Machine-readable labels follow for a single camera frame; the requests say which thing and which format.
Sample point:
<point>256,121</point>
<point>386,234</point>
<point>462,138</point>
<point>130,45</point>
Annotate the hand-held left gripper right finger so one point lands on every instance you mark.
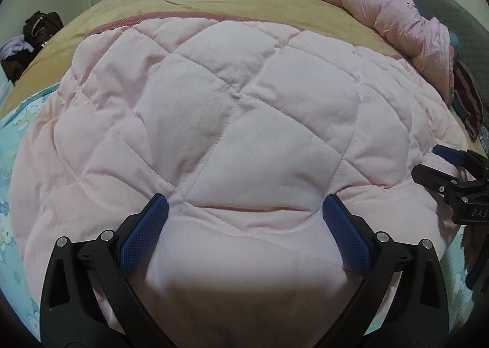
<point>345,233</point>

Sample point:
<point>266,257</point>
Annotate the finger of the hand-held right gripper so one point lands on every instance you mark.
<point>449,154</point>
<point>433,176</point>

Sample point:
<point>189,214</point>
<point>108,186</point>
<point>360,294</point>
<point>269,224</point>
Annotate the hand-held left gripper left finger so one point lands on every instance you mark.
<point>147,233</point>

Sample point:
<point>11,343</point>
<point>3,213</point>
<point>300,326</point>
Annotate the pink quilted garment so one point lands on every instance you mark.
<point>237,122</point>

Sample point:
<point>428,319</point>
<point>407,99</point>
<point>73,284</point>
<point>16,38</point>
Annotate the maroon striped cloth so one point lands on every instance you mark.
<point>468,99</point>

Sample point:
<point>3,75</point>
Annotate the grey padded headboard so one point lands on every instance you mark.
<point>458,15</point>

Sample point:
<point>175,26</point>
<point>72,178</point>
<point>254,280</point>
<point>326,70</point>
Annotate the crumpled pink quilt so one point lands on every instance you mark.
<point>401,15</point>

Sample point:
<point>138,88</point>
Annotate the blue printed bedsheet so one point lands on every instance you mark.
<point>7,149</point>

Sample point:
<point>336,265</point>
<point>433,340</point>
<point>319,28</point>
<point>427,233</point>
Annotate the lilac clothing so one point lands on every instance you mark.
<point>15,48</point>

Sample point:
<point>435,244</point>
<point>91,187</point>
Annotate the dark bag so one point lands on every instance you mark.
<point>42,27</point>

